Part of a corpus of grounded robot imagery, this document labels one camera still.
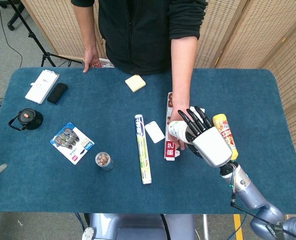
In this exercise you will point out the silver black robot right hand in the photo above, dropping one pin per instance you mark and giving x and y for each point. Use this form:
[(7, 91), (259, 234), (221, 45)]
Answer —
[(210, 145)]

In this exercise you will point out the person's left hand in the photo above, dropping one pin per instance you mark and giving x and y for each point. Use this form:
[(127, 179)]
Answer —
[(178, 110)]

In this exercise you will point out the person's right hand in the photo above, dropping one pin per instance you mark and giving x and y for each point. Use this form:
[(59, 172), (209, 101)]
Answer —
[(90, 58)]

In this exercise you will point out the person's left forearm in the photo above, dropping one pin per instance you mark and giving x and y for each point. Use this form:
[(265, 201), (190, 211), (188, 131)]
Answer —
[(184, 72)]

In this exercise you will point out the person's right forearm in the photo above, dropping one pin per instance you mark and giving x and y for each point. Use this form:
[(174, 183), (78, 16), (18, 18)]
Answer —
[(86, 27)]

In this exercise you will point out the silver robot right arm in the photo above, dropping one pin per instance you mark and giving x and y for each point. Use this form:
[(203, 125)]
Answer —
[(255, 195)]

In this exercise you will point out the person's black jacket torso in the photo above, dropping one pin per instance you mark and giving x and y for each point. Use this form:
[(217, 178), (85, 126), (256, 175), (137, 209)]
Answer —
[(138, 32)]

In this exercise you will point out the small white box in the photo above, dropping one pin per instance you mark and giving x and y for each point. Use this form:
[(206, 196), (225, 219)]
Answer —
[(192, 109)]

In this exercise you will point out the white plastic basket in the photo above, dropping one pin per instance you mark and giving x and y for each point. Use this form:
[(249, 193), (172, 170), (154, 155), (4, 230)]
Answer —
[(106, 63)]

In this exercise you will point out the yellow sauce squeeze bottle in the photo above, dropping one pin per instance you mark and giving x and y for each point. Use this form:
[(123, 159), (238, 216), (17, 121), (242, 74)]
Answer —
[(225, 125)]

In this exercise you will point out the white rounded card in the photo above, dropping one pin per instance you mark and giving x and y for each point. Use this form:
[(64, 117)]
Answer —
[(154, 132)]

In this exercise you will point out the red white long carton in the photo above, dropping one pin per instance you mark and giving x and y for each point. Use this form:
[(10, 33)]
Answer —
[(170, 151)]

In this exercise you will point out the woven rattan folding screen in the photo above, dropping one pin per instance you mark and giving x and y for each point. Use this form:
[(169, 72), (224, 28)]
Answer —
[(63, 27), (258, 35)]

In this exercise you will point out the black glasses case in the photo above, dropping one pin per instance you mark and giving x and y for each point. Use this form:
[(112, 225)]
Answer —
[(57, 93)]

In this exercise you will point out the yellow sticky note pad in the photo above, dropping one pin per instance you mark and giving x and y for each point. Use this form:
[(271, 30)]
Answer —
[(135, 83)]

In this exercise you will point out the long cling film box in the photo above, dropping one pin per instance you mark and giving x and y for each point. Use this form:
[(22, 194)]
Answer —
[(143, 150)]

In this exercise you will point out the white flat paper box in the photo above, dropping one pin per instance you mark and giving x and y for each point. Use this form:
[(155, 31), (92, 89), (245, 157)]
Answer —
[(41, 87)]

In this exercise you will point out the black tripod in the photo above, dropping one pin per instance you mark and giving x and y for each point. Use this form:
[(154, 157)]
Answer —
[(34, 37)]

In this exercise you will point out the binder clips blister pack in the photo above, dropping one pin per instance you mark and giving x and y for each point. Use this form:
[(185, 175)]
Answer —
[(71, 143)]

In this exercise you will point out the black office chair base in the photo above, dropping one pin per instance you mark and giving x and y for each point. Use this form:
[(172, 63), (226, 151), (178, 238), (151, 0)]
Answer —
[(13, 17)]

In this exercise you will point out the clear jar with brown contents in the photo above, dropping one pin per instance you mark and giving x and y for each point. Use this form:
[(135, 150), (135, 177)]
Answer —
[(103, 160)]

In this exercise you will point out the grey blue robot torso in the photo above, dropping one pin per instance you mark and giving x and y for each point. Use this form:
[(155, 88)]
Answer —
[(138, 227)]

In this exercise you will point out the blue carpet table mat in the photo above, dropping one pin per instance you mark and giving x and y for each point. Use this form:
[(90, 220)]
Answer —
[(88, 195)]

